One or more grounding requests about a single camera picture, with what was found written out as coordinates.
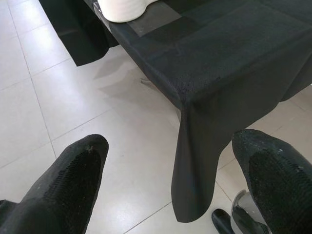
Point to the metal table leg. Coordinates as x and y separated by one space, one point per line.
147 82

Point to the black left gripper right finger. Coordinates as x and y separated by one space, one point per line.
280 185

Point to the black tablecloth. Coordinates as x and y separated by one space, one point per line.
219 61

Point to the white plastic children table top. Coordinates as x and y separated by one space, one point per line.
122 12

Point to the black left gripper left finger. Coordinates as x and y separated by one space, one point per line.
61 190

